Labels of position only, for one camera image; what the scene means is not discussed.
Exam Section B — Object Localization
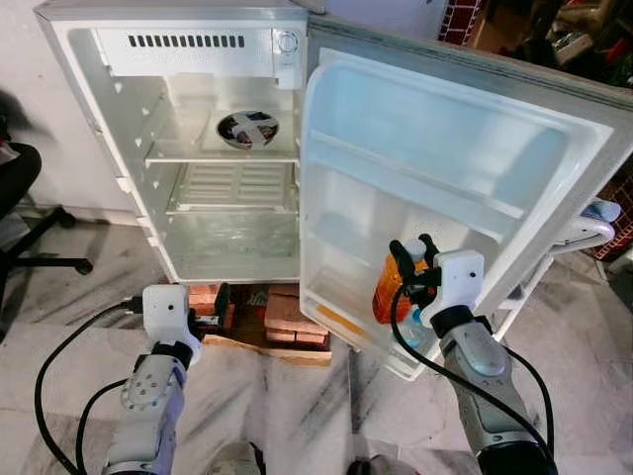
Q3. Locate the orange bottle white cap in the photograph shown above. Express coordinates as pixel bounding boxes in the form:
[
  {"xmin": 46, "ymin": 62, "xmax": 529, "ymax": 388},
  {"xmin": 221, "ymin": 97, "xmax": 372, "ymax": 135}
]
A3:
[{"xmin": 373, "ymin": 240, "xmax": 433, "ymax": 326}]

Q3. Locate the small grey fridge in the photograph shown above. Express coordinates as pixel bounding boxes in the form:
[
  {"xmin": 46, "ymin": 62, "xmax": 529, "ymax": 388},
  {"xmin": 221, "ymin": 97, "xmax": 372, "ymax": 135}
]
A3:
[{"xmin": 35, "ymin": 0, "xmax": 310, "ymax": 286}]

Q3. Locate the fridge door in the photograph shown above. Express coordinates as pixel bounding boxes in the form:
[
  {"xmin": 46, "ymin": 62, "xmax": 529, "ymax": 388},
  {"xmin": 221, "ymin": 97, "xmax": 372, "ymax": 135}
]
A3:
[{"xmin": 300, "ymin": 15, "xmax": 633, "ymax": 382}]

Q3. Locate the glass fridge shelf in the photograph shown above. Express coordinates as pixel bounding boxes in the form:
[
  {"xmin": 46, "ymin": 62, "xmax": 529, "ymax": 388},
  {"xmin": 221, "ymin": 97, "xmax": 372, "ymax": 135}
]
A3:
[{"xmin": 145, "ymin": 139, "xmax": 301, "ymax": 165}]

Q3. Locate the red brick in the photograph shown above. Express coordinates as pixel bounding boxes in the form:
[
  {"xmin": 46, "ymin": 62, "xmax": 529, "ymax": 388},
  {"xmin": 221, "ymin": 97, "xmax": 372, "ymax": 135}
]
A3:
[
  {"xmin": 265, "ymin": 287, "xmax": 332, "ymax": 347},
  {"xmin": 188, "ymin": 285, "xmax": 233, "ymax": 330}
]

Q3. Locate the pale blue bottle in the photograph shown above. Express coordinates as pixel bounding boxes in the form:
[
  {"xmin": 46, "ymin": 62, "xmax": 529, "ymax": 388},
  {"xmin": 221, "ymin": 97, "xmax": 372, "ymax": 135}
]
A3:
[{"xmin": 401, "ymin": 305, "xmax": 433, "ymax": 349}]

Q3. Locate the yellow label sticker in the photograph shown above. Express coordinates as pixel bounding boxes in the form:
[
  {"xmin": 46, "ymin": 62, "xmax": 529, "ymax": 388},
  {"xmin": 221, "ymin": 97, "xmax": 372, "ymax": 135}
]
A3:
[{"xmin": 315, "ymin": 303, "xmax": 369, "ymax": 337}]

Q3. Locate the ribbed white crisper cover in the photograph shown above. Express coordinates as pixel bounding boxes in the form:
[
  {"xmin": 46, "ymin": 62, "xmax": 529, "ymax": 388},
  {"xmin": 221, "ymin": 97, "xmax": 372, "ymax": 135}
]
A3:
[{"xmin": 166, "ymin": 161, "xmax": 301, "ymax": 215}]

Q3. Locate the grey robot left leg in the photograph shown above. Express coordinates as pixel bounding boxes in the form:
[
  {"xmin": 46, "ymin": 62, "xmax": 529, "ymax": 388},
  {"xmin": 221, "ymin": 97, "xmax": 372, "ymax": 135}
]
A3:
[{"xmin": 203, "ymin": 440, "xmax": 266, "ymax": 475}]

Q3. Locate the grey robot leg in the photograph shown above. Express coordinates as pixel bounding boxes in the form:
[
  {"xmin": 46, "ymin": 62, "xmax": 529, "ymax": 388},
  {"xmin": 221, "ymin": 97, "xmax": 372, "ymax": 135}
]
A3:
[
  {"xmin": 203, "ymin": 440, "xmax": 266, "ymax": 475},
  {"xmin": 346, "ymin": 455, "xmax": 397, "ymax": 475}
]

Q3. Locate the pale blue plastic item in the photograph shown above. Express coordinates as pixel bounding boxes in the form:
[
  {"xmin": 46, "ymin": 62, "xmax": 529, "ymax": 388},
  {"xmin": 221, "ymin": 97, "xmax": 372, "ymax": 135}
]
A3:
[{"xmin": 584, "ymin": 198, "xmax": 622, "ymax": 224}]

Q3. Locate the red lattice panel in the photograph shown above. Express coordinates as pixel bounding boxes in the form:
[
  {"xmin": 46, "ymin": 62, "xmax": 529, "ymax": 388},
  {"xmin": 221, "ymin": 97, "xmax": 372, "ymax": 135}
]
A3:
[
  {"xmin": 440, "ymin": 0, "xmax": 483, "ymax": 46},
  {"xmin": 593, "ymin": 158, "xmax": 633, "ymax": 260}
]

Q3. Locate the grey robot right leg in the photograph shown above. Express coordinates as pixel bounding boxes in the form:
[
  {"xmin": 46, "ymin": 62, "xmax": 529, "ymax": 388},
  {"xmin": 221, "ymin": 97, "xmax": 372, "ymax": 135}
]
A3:
[{"xmin": 346, "ymin": 455, "xmax": 397, "ymax": 475}]

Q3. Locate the black office chair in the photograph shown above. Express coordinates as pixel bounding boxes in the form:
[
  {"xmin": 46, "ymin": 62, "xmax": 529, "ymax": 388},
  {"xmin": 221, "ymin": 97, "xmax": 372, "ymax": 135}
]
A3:
[{"xmin": 0, "ymin": 89, "xmax": 95, "ymax": 278}]

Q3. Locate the white thermostat dial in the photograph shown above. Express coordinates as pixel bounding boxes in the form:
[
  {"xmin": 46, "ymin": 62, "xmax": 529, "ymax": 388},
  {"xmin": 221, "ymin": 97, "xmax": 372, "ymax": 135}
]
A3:
[{"xmin": 275, "ymin": 30, "xmax": 301, "ymax": 56}]

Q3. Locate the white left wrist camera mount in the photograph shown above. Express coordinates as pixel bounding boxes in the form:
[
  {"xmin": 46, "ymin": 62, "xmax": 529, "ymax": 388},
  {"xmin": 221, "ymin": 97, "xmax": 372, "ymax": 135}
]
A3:
[{"xmin": 141, "ymin": 285, "xmax": 204, "ymax": 347}]

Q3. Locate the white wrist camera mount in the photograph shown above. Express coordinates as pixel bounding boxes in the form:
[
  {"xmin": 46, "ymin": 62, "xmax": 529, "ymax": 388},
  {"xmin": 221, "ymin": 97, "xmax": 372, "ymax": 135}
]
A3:
[
  {"xmin": 141, "ymin": 285, "xmax": 204, "ymax": 347},
  {"xmin": 433, "ymin": 249, "xmax": 488, "ymax": 316}
]

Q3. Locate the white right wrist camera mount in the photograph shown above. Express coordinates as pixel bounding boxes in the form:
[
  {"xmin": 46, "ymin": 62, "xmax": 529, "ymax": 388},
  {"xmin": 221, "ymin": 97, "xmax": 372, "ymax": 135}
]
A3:
[{"xmin": 433, "ymin": 249, "xmax": 488, "ymax": 316}]

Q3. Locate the long black left arm cable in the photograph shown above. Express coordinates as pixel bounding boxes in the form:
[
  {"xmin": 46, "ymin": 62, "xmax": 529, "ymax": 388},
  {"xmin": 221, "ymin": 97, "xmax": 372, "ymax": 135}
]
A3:
[{"xmin": 35, "ymin": 300, "xmax": 144, "ymax": 475}]

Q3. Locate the short black left arm cable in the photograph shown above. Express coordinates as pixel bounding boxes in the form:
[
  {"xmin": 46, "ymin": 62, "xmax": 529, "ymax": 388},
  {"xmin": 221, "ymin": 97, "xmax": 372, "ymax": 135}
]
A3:
[{"xmin": 76, "ymin": 378, "xmax": 132, "ymax": 475}]

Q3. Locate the short black arm cable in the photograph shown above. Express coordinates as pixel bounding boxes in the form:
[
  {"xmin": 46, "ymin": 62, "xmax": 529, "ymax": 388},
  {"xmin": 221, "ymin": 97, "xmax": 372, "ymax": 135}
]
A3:
[
  {"xmin": 502, "ymin": 341, "xmax": 555, "ymax": 456},
  {"xmin": 76, "ymin": 378, "xmax": 132, "ymax": 475}
]

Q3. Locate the short black right arm cable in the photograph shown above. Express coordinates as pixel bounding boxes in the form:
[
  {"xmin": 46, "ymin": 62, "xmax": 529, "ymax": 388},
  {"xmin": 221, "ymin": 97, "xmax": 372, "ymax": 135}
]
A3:
[{"xmin": 502, "ymin": 341, "xmax": 555, "ymax": 456}]

